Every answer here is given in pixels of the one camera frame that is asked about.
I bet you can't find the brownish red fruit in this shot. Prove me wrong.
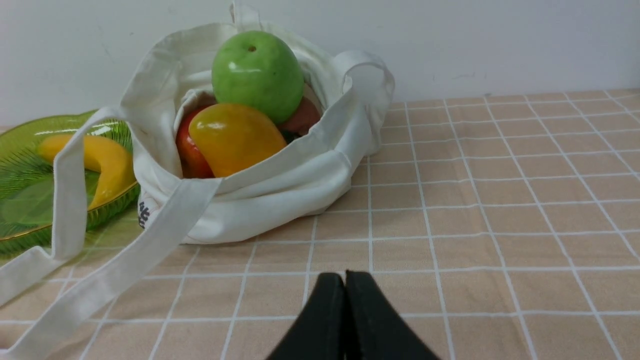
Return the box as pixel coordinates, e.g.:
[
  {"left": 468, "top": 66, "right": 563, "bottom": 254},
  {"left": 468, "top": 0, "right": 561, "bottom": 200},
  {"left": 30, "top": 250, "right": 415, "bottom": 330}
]
[{"left": 276, "top": 96, "right": 322, "bottom": 136}]

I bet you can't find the green apple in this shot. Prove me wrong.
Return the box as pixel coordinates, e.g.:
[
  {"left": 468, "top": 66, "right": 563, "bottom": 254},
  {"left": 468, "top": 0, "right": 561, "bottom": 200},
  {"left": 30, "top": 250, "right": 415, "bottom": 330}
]
[{"left": 211, "top": 30, "right": 305, "bottom": 125}]

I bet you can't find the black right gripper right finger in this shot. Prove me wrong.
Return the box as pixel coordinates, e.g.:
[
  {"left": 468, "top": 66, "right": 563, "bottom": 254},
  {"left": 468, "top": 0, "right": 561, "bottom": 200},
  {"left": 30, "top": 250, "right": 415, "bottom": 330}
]
[{"left": 345, "top": 270, "right": 439, "bottom": 360}]

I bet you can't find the white cloth tote bag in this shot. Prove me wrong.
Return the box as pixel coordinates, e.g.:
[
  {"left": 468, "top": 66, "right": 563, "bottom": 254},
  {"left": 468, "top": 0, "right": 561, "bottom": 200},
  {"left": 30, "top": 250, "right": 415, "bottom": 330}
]
[{"left": 1, "top": 0, "right": 395, "bottom": 360}]

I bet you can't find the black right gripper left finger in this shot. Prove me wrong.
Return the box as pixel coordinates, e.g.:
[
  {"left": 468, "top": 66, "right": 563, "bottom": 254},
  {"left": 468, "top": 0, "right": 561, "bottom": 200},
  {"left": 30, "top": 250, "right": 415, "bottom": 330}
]
[{"left": 267, "top": 272, "right": 346, "bottom": 360}]

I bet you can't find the beige checkered tablecloth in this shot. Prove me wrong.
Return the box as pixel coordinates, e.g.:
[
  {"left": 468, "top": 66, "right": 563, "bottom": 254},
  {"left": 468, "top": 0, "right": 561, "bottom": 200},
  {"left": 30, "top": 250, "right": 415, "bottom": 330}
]
[{"left": 0, "top": 88, "right": 640, "bottom": 360}]

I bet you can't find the yellow banana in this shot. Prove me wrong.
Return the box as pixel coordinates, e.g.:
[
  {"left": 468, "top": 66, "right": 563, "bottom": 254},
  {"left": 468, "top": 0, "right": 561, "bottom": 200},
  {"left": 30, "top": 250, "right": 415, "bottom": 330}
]
[{"left": 36, "top": 132, "right": 138, "bottom": 231}]

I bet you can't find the red apple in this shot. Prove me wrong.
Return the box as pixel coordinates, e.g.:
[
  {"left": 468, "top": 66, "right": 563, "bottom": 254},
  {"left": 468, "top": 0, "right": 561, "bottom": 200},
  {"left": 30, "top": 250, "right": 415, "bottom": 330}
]
[{"left": 174, "top": 105, "right": 215, "bottom": 179}]

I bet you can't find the yellow orange mango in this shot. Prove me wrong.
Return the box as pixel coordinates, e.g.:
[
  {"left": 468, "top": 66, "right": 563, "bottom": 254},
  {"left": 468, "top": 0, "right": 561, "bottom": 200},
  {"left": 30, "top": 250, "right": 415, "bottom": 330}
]
[{"left": 189, "top": 103, "right": 287, "bottom": 178}]

